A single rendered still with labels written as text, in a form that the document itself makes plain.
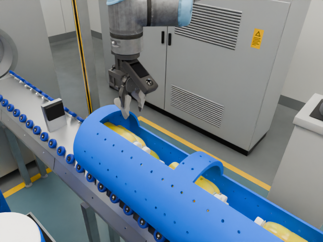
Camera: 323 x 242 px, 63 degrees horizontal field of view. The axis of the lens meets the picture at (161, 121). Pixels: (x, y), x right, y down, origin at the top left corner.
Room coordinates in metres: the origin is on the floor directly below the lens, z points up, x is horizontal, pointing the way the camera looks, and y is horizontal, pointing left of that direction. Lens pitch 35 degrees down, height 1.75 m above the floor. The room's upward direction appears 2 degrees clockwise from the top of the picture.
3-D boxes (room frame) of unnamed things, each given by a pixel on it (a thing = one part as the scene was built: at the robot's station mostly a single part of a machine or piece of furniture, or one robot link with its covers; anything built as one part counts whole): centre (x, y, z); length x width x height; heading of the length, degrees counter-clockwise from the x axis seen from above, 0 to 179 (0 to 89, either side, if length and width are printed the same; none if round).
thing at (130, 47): (0.72, 0.11, 1.51); 0.10 x 0.09 x 0.05; 139
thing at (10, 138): (1.50, 1.11, 0.31); 0.06 x 0.06 x 0.63; 49
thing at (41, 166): (1.60, 1.02, 0.31); 0.06 x 0.06 x 0.63; 49
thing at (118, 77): (0.73, 0.11, 1.43); 0.09 x 0.08 x 0.12; 49
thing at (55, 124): (1.09, 0.54, 1.00); 0.10 x 0.04 x 0.15; 139
